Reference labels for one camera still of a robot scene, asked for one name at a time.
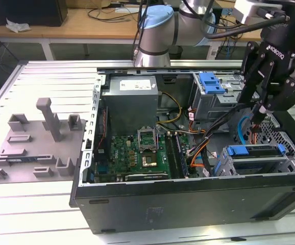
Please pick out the crumpled white paper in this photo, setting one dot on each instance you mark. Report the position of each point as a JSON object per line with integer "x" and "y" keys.
{"x": 17, "y": 25}

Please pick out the black RAM slot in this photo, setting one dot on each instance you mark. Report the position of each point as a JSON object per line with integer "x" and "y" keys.
{"x": 171, "y": 155}

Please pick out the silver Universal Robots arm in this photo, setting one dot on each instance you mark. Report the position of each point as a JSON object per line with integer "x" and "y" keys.
{"x": 157, "y": 33}

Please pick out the wooden desk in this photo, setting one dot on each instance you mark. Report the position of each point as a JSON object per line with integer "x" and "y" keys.
{"x": 68, "y": 25}

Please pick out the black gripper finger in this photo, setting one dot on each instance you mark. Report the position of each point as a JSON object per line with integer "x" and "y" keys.
{"x": 282, "y": 97}
{"x": 250, "y": 74}

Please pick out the grey plastic parts rack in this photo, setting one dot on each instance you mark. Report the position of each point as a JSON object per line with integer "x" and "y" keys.
{"x": 35, "y": 145}

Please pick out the hard disk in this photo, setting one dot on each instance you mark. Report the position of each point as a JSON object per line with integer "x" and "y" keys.
{"x": 236, "y": 150}

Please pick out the RAM stick on rack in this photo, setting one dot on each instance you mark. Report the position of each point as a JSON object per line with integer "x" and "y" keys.
{"x": 14, "y": 160}

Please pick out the metal disk bay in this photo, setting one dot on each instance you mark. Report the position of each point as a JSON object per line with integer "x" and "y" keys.
{"x": 254, "y": 166}

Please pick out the large black computer box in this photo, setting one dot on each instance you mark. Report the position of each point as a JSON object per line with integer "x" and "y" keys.
{"x": 22, "y": 10}

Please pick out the green motherboard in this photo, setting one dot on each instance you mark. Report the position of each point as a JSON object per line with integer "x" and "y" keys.
{"x": 122, "y": 153}

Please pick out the black open PC case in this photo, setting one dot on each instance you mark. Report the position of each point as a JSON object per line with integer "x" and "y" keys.
{"x": 188, "y": 209}

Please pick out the grey power supply unit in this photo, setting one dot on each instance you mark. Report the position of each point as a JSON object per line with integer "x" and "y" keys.
{"x": 129, "y": 109}

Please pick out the RAM stick with chips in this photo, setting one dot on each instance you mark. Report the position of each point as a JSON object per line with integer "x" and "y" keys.
{"x": 182, "y": 155}

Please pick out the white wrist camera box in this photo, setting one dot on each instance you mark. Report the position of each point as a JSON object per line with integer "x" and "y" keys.
{"x": 247, "y": 10}

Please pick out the black graphics card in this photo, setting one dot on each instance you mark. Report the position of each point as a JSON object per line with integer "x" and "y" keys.
{"x": 147, "y": 176}

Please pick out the blue plastic drive latch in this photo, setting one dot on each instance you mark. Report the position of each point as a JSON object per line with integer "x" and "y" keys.
{"x": 210, "y": 84}

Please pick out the metal optical drive cage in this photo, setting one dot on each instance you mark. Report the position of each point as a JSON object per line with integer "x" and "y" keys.
{"x": 214, "y": 107}

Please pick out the black waste bin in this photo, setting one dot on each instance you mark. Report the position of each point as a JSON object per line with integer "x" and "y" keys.
{"x": 175, "y": 52}

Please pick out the CPU socket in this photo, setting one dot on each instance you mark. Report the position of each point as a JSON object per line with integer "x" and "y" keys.
{"x": 148, "y": 160}

